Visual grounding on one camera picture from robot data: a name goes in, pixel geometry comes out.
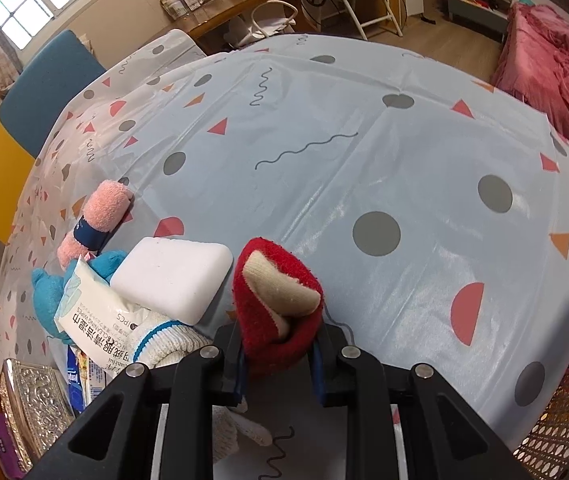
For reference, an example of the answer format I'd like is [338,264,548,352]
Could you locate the patterned plastic tablecloth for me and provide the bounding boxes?
[0,30,569,480]

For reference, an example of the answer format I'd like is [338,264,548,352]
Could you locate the white sponge block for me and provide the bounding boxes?
[109,237,234,326]

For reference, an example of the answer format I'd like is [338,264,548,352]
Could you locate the ornate gold tray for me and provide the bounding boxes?
[0,357,78,473]

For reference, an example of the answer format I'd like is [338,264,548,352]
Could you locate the blue and white packet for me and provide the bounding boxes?
[64,345,110,413]

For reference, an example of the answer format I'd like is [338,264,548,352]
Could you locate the wicker chair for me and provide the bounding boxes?
[512,325,569,480]

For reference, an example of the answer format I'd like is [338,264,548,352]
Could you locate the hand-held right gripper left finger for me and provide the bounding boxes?
[24,324,248,480]

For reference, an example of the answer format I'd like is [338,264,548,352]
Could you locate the white round frame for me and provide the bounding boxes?
[224,0,299,47]

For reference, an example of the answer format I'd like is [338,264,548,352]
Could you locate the long wooden desk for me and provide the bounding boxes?
[164,0,315,56]

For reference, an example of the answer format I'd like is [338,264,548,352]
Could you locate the white wet wipes packet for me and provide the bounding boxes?
[53,255,152,376]

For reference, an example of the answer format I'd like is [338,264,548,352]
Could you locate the window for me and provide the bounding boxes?
[0,0,115,51]

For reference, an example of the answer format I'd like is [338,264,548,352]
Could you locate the red and beige sock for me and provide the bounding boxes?
[232,236,325,376]

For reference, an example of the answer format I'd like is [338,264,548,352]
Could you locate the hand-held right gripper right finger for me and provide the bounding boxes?
[313,324,530,480]

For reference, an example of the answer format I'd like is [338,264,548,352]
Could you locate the purple packet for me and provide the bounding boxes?
[0,412,28,480]

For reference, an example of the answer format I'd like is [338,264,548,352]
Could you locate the white knitted glove blue stripes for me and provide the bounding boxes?
[129,312,272,463]

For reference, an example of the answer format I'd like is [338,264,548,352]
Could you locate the blue plush toy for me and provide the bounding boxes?
[31,250,128,346]

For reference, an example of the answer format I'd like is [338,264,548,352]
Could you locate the pink blanket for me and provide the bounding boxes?
[489,2,569,171]

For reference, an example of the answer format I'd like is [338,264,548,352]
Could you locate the blue and yellow chair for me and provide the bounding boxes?
[0,29,108,246]

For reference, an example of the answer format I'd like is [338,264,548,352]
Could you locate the pink rolled towel blue band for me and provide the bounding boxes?
[57,179,135,271]

